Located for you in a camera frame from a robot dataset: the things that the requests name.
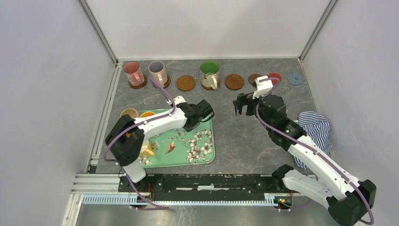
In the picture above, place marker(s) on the green floral tray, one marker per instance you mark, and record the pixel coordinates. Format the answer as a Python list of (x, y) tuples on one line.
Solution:
[(177, 147)]

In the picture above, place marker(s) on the blue striped cloth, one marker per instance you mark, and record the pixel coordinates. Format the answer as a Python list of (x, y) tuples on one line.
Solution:
[(317, 127)]

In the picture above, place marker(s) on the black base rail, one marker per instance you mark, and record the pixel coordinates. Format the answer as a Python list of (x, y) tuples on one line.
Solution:
[(206, 187)]

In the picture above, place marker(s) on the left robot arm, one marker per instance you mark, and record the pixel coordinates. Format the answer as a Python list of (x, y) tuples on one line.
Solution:
[(128, 134)]

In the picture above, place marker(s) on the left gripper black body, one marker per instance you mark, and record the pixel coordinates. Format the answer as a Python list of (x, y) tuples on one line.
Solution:
[(189, 128)]

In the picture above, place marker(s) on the green interior floral mug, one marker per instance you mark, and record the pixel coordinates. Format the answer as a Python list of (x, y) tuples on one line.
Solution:
[(209, 73)]

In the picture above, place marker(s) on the blue round coaster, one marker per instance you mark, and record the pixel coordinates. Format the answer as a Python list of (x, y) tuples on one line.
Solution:
[(295, 79)]

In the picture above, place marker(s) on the beige mug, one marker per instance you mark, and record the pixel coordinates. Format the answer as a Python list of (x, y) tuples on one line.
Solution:
[(132, 113)]

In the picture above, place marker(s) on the orange interior mug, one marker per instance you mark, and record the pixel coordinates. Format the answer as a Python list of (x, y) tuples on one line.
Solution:
[(147, 114)]

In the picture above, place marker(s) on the pink mug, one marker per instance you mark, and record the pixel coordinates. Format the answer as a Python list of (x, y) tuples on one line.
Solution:
[(134, 73)]

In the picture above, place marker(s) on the ridged wooden coaster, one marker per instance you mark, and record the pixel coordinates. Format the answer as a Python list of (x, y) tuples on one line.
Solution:
[(161, 79), (139, 86), (234, 82), (185, 83), (210, 88)]

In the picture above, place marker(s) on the dark wooden coaster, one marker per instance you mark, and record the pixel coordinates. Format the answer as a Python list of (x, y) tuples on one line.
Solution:
[(252, 78)]

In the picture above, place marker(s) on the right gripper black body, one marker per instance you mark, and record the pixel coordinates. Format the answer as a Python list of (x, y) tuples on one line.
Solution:
[(260, 106)]

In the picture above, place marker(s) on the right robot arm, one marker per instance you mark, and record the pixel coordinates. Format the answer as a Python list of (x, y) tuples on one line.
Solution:
[(347, 199)]

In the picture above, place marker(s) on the cream yellow-handled mug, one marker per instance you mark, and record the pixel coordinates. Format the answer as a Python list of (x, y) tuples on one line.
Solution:
[(146, 149)]

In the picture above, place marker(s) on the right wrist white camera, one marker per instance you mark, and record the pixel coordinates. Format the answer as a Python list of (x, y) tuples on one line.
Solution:
[(263, 86)]

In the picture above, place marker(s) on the red round coaster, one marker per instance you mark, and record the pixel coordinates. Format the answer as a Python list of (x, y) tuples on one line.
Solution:
[(277, 76)]

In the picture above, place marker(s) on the purple interior mug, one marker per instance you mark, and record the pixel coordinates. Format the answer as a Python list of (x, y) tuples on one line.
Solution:
[(157, 67)]

